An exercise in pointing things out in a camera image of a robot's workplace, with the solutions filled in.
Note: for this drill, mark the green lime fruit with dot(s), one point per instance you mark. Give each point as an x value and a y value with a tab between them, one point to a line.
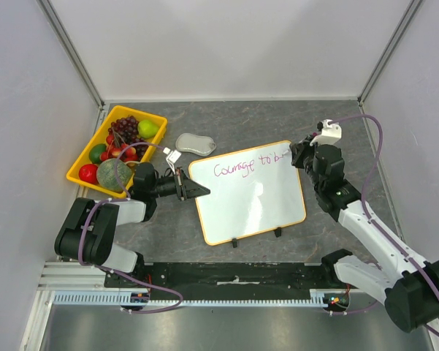
96	152

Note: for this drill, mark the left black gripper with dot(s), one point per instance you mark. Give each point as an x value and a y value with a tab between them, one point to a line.
186	188

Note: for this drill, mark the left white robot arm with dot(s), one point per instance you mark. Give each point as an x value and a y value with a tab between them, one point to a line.
87	234

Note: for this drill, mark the yellow plastic fruit tray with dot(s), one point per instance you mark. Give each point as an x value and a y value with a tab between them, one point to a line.
118	112

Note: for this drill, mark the red apple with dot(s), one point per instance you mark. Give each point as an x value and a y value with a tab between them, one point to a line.
87	173

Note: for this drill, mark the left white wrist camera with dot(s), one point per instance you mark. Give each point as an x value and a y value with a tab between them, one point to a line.
171	157

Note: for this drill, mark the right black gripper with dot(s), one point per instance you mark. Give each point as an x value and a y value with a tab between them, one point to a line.
300	153

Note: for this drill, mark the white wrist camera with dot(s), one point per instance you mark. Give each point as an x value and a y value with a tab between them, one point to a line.
171	157
329	133

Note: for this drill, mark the green netted melon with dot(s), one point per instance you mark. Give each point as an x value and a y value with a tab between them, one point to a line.
106	171

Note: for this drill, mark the orange framed whiteboard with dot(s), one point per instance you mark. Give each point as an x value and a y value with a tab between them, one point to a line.
252	191

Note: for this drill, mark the purple capped white marker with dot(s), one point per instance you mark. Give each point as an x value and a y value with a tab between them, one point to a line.
302	145

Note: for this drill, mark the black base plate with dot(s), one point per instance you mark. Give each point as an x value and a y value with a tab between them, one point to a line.
239	280

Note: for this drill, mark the grey whiteboard eraser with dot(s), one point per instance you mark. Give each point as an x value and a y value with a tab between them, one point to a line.
195	144

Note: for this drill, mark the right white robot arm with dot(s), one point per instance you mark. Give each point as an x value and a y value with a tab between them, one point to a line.
405	283

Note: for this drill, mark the green pear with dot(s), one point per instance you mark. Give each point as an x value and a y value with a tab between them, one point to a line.
147	129

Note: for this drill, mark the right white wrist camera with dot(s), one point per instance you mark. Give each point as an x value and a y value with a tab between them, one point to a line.
329	133

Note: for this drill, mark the dark purple grape bunch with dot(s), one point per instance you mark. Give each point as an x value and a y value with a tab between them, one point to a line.
127	129

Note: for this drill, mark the white slotted cable duct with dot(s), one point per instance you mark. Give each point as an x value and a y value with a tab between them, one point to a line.
315	299

